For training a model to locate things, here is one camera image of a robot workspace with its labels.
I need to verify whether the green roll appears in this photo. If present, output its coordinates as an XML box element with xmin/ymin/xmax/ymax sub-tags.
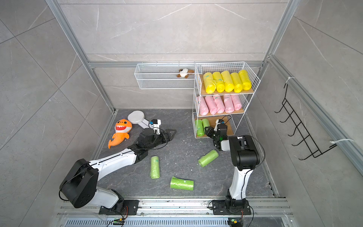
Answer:
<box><xmin>198</xmin><ymin>150</ymin><xmax>219</xmax><ymax>167</ymax></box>
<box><xmin>170</xmin><ymin>176</ymin><xmax>194</xmax><ymax>191</ymax></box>
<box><xmin>150</xmin><ymin>156</ymin><xmax>160</xmax><ymax>179</ymax></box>
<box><xmin>201</xmin><ymin>118</ymin><xmax>210</xmax><ymax>131</ymax></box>
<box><xmin>195</xmin><ymin>119</ymin><xmax>205</xmax><ymax>137</ymax></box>

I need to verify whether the pink roll top angled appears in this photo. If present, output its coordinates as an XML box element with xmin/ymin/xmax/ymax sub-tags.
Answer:
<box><xmin>205</xmin><ymin>96</ymin><xmax>218</xmax><ymax>115</ymax></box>

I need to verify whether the yellow roll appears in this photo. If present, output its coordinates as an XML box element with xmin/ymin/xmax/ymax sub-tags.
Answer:
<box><xmin>203</xmin><ymin>72</ymin><xmax>216</xmax><ymax>94</ymax></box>
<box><xmin>221</xmin><ymin>71</ymin><xmax>234</xmax><ymax>92</ymax></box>
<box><xmin>238</xmin><ymin>70</ymin><xmax>252</xmax><ymax>90</ymax></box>
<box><xmin>212</xmin><ymin>72</ymin><xmax>225</xmax><ymax>93</ymax></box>

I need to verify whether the yellow roll horizontal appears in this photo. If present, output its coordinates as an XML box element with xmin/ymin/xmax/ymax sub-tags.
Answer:
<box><xmin>230</xmin><ymin>72</ymin><xmax>243</xmax><ymax>93</ymax></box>

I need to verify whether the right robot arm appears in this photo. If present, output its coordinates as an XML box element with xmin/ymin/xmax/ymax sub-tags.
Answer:
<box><xmin>205</xmin><ymin>124</ymin><xmax>262</xmax><ymax>215</ymax></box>

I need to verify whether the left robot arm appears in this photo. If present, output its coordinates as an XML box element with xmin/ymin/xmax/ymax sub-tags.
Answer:
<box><xmin>59</xmin><ymin>128</ymin><xmax>177</xmax><ymax>213</ymax></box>

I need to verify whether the white folding stand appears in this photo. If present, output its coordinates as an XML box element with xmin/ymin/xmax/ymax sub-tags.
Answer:
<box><xmin>127</xmin><ymin>110</ymin><xmax>149</xmax><ymax>129</ymax></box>

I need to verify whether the orange shark plush toy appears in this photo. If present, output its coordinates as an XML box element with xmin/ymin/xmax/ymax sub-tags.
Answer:
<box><xmin>108</xmin><ymin>119</ymin><xmax>132</xmax><ymax>149</ymax></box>

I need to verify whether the green roll bottom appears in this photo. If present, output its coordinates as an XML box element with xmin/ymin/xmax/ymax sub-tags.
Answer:
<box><xmin>170</xmin><ymin>176</ymin><xmax>194</xmax><ymax>191</ymax></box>

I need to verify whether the brown white plush puppy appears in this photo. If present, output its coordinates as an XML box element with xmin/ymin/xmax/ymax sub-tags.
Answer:
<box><xmin>176</xmin><ymin>68</ymin><xmax>195</xmax><ymax>79</ymax></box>

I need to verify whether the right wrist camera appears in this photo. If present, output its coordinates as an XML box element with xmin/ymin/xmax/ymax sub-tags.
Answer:
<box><xmin>214</xmin><ymin>119</ymin><xmax>225</xmax><ymax>131</ymax></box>

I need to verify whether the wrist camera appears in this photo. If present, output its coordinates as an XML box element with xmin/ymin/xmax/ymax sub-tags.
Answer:
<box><xmin>214</xmin><ymin>119</ymin><xmax>225</xmax><ymax>131</ymax></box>
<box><xmin>148</xmin><ymin>119</ymin><xmax>161</xmax><ymax>135</ymax></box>

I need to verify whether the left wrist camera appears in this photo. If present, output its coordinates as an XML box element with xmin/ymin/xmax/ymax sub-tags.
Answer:
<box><xmin>148</xmin><ymin>119</ymin><xmax>161</xmax><ymax>135</ymax></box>

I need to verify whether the white three-tier wire shelf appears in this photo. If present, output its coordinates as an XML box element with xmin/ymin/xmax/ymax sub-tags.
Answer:
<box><xmin>192</xmin><ymin>61</ymin><xmax>261</xmax><ymax>138</ymax></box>

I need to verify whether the white wall wire basket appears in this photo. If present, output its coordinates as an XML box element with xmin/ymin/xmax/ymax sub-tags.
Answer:
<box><xmin>134</xmin><ymin>62</ymin><xmax>196</xmax><ymax>89</ymax></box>

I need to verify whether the black wall hook rack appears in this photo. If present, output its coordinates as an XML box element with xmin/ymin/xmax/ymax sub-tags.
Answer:
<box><xmin>274</xmin><ymin>84</ymin><xmax>337</xmax><ymax>161</ymax></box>

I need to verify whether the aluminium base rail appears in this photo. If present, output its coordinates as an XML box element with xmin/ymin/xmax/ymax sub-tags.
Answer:
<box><xmin>51</xmin><ymin>198</ymin><xmax>297</xmax><ymax>227</ymax></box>

